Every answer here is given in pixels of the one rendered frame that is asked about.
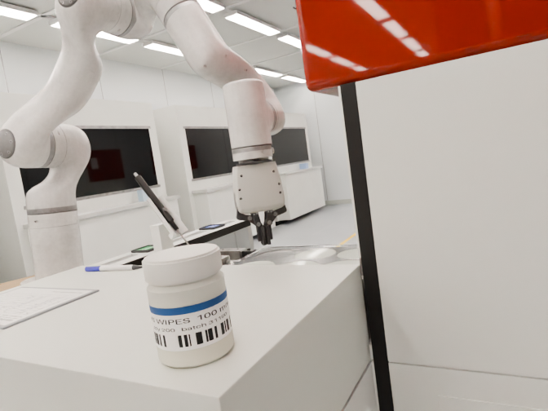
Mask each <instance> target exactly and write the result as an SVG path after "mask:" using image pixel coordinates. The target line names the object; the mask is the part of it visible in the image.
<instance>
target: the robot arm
mask: <svg viewBox="0 0 548 411"><path fill-rule="evenodd" d="M55 13H56V17H57V20H58V22H59V25H60V30H61V34H62V47H61V52H60V56H59V58H58V60H57V62H56V64H55V67H54V69H53V72H52V74H51V76H50V78H49V80H48V82H47V84H46V85H45V86H44V88H43V89H42V90H41V91H40V92H39V93H38V94H37V95H36V96H34V97H33V98H32V99H31V100H30V101H29V102H28V103H26V104H25V105H24V106H22V107H21V108H20V109H19V110H17V111H16V112H15V113H14V114H13V115H12V116H11V117H10V118H9V119H8V120H7V121H6V122H5V123H4V124H3V126H2V128H1V129H0V157H1V158H2V159H3V160H4V161H5V162H6V163H8V164H10V165H12V166H15V167H19V168H50V170H49V174H48V176H47V177H46V178H45V179H44V180H43V181H42V182H41V183H40V184H38V185H36V186H34V187H33V188H31V189H30V190H28V192H27V193H26V197H25V204H26V211H27V218H28V224H29V236H30V243H31V249H32V256H33V268H34V274H35V276H34V277H31V278H29V279H27V280H24V281H22V282H21V283H20V285H24V284H27V283H29V282H32V281H36V280H39V279H42V278H44V277H47V276H52V275H55V274H57V273H60V272H64V271H67V270H69V269H72V268H75V267H80V266H84V261H83V254H82V241H81V234H80V228H79V220H78V213H77V200H76V187H77V183H78V180H79V179H80V177H81V175H82V173H83V171H84V170H85V168H86V166H87V164H88V162H89V160H90V157H91V145H90V142H89V139H88V138H87V136H86V134H85V133H84V132H83V131H82V130H81V129H79V128H77V127H76V126H72V125H68V124H61V123H62V122H64V121H66V120H67V119H69V118H70V117H71V116H73V115H75V114H76V113H78V112H79V111H80V110H81V109H82V108H83V107H84V106H85V105H86V103H87V102H88V100H89V99H90V97H91V96H92V94H93V92H94V90H95V88H96V86H97V84H98V82H99V80H100V78H101V75H102V72H103V64H102V61H101V58H100V57H99V53H98V51H97V50H96V47H95V38H96V36H97V35H98V33H100V32H104V33H107V34H110V35H113V36H115V37H118V38H123V39H127V40H135V39H139V38H143V37H145V36H147V35H148V34H149V33H150V32H151V31H152V27H153V25H154V22H155V19H156V16H158V18H159V19H160V21H161V22H162V24H163V25H164V27H165V28H166V31H167V32H168V34H169V35H170V36H171V38H172V39H173V41H174V42H175V45H176V46H177V47H178V48H179V50H180V52H181V53H182V55H183V57H184V58H185V60H186V61H187V62H188V64H189V66H190V67H191V68H192V70H193V71H194V72H195V73H196V74H197V75H198V76H200V77H202V78H204V79H205V80H207V81H209V82H212V83H214V84H215V85H216V86H218V87H220V88H222V89H223V97H224V103H225V109H226V114H227V120H228V130H229V136H230V142H231V147H232V158H233V161H239V164H236V167H233V168H232V186H233V196H234V202H235V207H236V219H238V220H244V221H250V222H251V223H252V224H253V225H255V226H256V231H257V237H258V241H259V242H260V241H261V244H262V245H266V244H268V245H270V244H271V240H272V239H273V237H272V226H271V225H272V222H273V221H274V220H275V218H276V217H277V215H280V214H284V213H285V212H286V211H287V209H286V207H285V195H284V190H283V187H282V182H281V177H280V173H279V170H278V168H277V165H276V162H275V161H272V159H269V157H271V156H272V154H273V153H274V148H273V147H272V137H271V135H275V134H277V133H278V132H280V131H281V130H282V129H283V127H284V125H285V113H284V110H283V108H282V107H281V104H280V102H279V100H278V99H277V97H276V96H275V94H274V93H273V91H272V89H271V88H270V86H269V85H268V84H267V83H266V81H265V80H264V79H263V77H262V76H261V75H260V74H259V72H258V71H257V70H256V69H255V68H254V67H253V66H252V65H250V64H249V63H248V62H247V61H246V60H244V59H243V58H242V57H240V56H239V55H238V54H237V53H236V52H234V51H233V50H232V49H230V48H229V47H228V46H227V45H226V43H225V42H224V41H223V39H222V38H221V37H220V35H219V33H218V31H217V30H216V28H215V27H214V25H213V24H212V22H211V21H210V18H209V17H208V15H207V14H206V13H205V11H204V10H203V8H202V6H201V4H200V3H199V2H198V1H197V0H55ZM262 211H264V222H263V224H262V223H261V221H260V217H259V213H258V212H262ZM249 214H251V215H249Z"/></svg>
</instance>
